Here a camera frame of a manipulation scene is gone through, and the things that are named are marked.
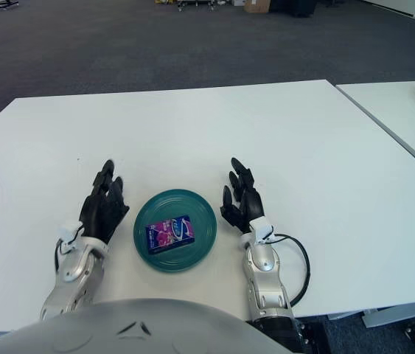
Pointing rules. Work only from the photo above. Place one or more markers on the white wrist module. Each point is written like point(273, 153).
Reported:
point(262, 228)
point(68, 234)

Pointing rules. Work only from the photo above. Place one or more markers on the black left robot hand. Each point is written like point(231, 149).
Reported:
point(98, 214)

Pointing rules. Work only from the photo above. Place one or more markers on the white table support beam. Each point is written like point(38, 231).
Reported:
point(395, 317)

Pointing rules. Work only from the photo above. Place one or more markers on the wheeled metal cart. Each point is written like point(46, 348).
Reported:
point(199, 3)

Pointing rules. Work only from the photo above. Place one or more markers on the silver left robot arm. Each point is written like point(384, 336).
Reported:
point(74, 273)

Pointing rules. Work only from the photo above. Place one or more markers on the silver robot torso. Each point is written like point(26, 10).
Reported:
point(118, 332)

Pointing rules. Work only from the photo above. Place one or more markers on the brown cardboard box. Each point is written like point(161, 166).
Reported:
point(257, 5)

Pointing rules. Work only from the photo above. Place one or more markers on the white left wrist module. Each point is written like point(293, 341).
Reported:
point(68, 234)

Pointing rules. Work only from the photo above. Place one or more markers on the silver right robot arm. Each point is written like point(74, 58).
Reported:
point(266, 280)

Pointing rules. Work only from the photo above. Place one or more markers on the black floor stand base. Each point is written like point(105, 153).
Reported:
point(0, 4)

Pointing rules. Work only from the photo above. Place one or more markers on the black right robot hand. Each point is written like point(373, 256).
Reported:
point(251, 206)

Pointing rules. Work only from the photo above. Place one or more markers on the black cabinet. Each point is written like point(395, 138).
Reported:
point(303, 7)

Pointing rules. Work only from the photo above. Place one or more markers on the teal round plate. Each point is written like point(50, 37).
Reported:
point(203, 217)

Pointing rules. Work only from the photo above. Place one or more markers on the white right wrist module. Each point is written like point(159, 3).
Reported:
point(262, 228)

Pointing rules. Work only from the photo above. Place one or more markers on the blue purple gum box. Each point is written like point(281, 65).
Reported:
point(170, 234)

